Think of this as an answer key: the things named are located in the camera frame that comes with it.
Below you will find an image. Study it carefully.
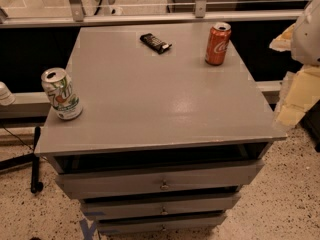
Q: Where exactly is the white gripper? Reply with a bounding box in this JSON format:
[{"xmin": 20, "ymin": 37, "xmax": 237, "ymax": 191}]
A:
[{"xmin": 269, "ymin": 0, "xmax": 320, "ymax": 128}]

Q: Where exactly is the white green 7up can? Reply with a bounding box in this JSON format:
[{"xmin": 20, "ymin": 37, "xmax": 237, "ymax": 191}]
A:
[{"xmin": 41, "ymin": 68, "xmax": 82, "ymax": 120}]

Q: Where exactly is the orange coca-cola can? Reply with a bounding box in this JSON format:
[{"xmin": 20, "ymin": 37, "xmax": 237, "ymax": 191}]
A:
[{"xmin": 205, "ymin": 22, "xmax": 231, "ymax": 66}]

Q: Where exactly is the black snack bar wrapper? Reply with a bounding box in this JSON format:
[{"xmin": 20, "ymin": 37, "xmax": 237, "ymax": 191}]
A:
[{"xmin": 140, "ymin": 33, "xmax": 171, "ymax": 54}]

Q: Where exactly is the grey drawer cabinet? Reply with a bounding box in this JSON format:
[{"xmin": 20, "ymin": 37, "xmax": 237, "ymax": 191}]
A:
[{"xmin": 34, "ymin": 22, "xmax": 288, "ymax": 236}]

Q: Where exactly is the grey metal railing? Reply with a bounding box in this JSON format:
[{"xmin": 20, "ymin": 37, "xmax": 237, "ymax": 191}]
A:
[{"xmin": 0, "ymin": 0, "xmax": 311, "ymax": 28}]

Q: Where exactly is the bottom grey drawer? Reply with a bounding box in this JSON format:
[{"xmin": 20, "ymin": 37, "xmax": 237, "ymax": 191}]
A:
[{"xmin": 97, "ymin": 212, "xmax": 226, "ymax": 235}]

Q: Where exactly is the grey drawer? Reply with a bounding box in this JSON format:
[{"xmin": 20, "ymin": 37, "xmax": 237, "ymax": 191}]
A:
[
  {"xmin": 97, "ymin": 212, "xmax": 226, "ymax": 235},
  {"xmin": 56, "ymin": 160, "xmax": 264, "ymax": 199},
  {"xmin": 81, "ymin": 193, "xmax": 240, "ymax": 220}
]

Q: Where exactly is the middle grey drawer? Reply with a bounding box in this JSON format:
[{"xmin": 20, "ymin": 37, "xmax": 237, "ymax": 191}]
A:
[{"xmin": 81, "ymin": 193, "xmax": 240, "ymax": 220}]

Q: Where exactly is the top grey drawer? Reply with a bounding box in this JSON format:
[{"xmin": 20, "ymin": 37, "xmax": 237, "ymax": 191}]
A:
[{"xmin": 56, "ymin": 160, "xmax": 264, "ymax": 199}]

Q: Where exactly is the blue tape on floor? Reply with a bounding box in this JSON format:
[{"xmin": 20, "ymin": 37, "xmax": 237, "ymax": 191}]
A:
[{"xmin": 79, "ymin": 216, "xmax": 107, "ymax": 240}]

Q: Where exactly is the black tripod stand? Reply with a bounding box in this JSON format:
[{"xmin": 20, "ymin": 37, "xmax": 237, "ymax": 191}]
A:
[{"xmin": 0, "ymin": 126, "xmax": 44, "ymax": 194}]

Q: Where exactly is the white cylinder at left edge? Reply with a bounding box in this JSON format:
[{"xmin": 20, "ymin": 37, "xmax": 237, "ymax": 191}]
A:
[{"xmin": 0, "ymin": 82, "xmax": 15, "ymax": 106}]

